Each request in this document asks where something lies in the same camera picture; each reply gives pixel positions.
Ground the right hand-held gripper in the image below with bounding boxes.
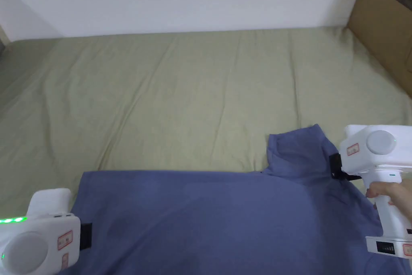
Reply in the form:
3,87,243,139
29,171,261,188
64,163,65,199
329,124,412,260

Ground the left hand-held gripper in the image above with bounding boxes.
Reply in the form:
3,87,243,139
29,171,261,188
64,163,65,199
0,188,93,275

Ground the blue shirt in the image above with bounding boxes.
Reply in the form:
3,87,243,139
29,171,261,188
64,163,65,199
61,123,412,275

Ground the person's right hand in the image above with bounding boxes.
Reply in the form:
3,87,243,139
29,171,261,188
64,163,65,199
366,180,412,226

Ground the brown cardboard carton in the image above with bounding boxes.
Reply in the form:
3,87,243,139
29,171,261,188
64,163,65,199
346,0,412,98

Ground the bed with pale green sheet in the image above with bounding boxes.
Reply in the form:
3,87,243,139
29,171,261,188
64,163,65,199
0,25,412,221

